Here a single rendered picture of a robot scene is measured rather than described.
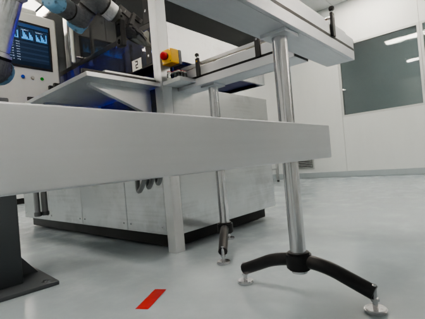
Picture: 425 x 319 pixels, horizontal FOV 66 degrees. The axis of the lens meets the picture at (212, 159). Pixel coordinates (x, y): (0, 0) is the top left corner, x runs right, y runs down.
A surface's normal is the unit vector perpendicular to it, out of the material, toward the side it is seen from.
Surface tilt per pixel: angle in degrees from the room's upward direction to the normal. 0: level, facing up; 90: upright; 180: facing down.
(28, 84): 90
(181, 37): 90
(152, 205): 90
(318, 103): 90
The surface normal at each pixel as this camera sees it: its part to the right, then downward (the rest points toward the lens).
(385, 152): -0.66, 0.05
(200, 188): 0.75, -0.07
